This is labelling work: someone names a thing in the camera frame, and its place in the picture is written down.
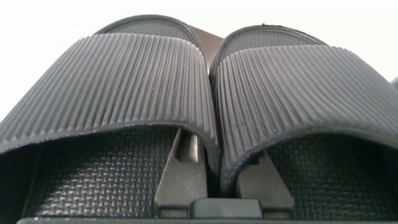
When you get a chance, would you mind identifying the black ribbed slipper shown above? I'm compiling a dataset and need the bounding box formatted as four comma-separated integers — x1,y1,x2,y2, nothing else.
209,24,398,222
0,14,222,220

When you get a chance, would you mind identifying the brown board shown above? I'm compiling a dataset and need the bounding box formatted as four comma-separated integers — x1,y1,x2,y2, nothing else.
189,26,224,70

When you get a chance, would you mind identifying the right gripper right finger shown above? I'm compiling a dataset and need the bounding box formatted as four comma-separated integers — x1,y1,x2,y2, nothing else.
234,149,295,219

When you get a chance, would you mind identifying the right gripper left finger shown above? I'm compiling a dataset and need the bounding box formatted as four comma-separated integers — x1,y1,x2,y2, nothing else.
154,127,208,218

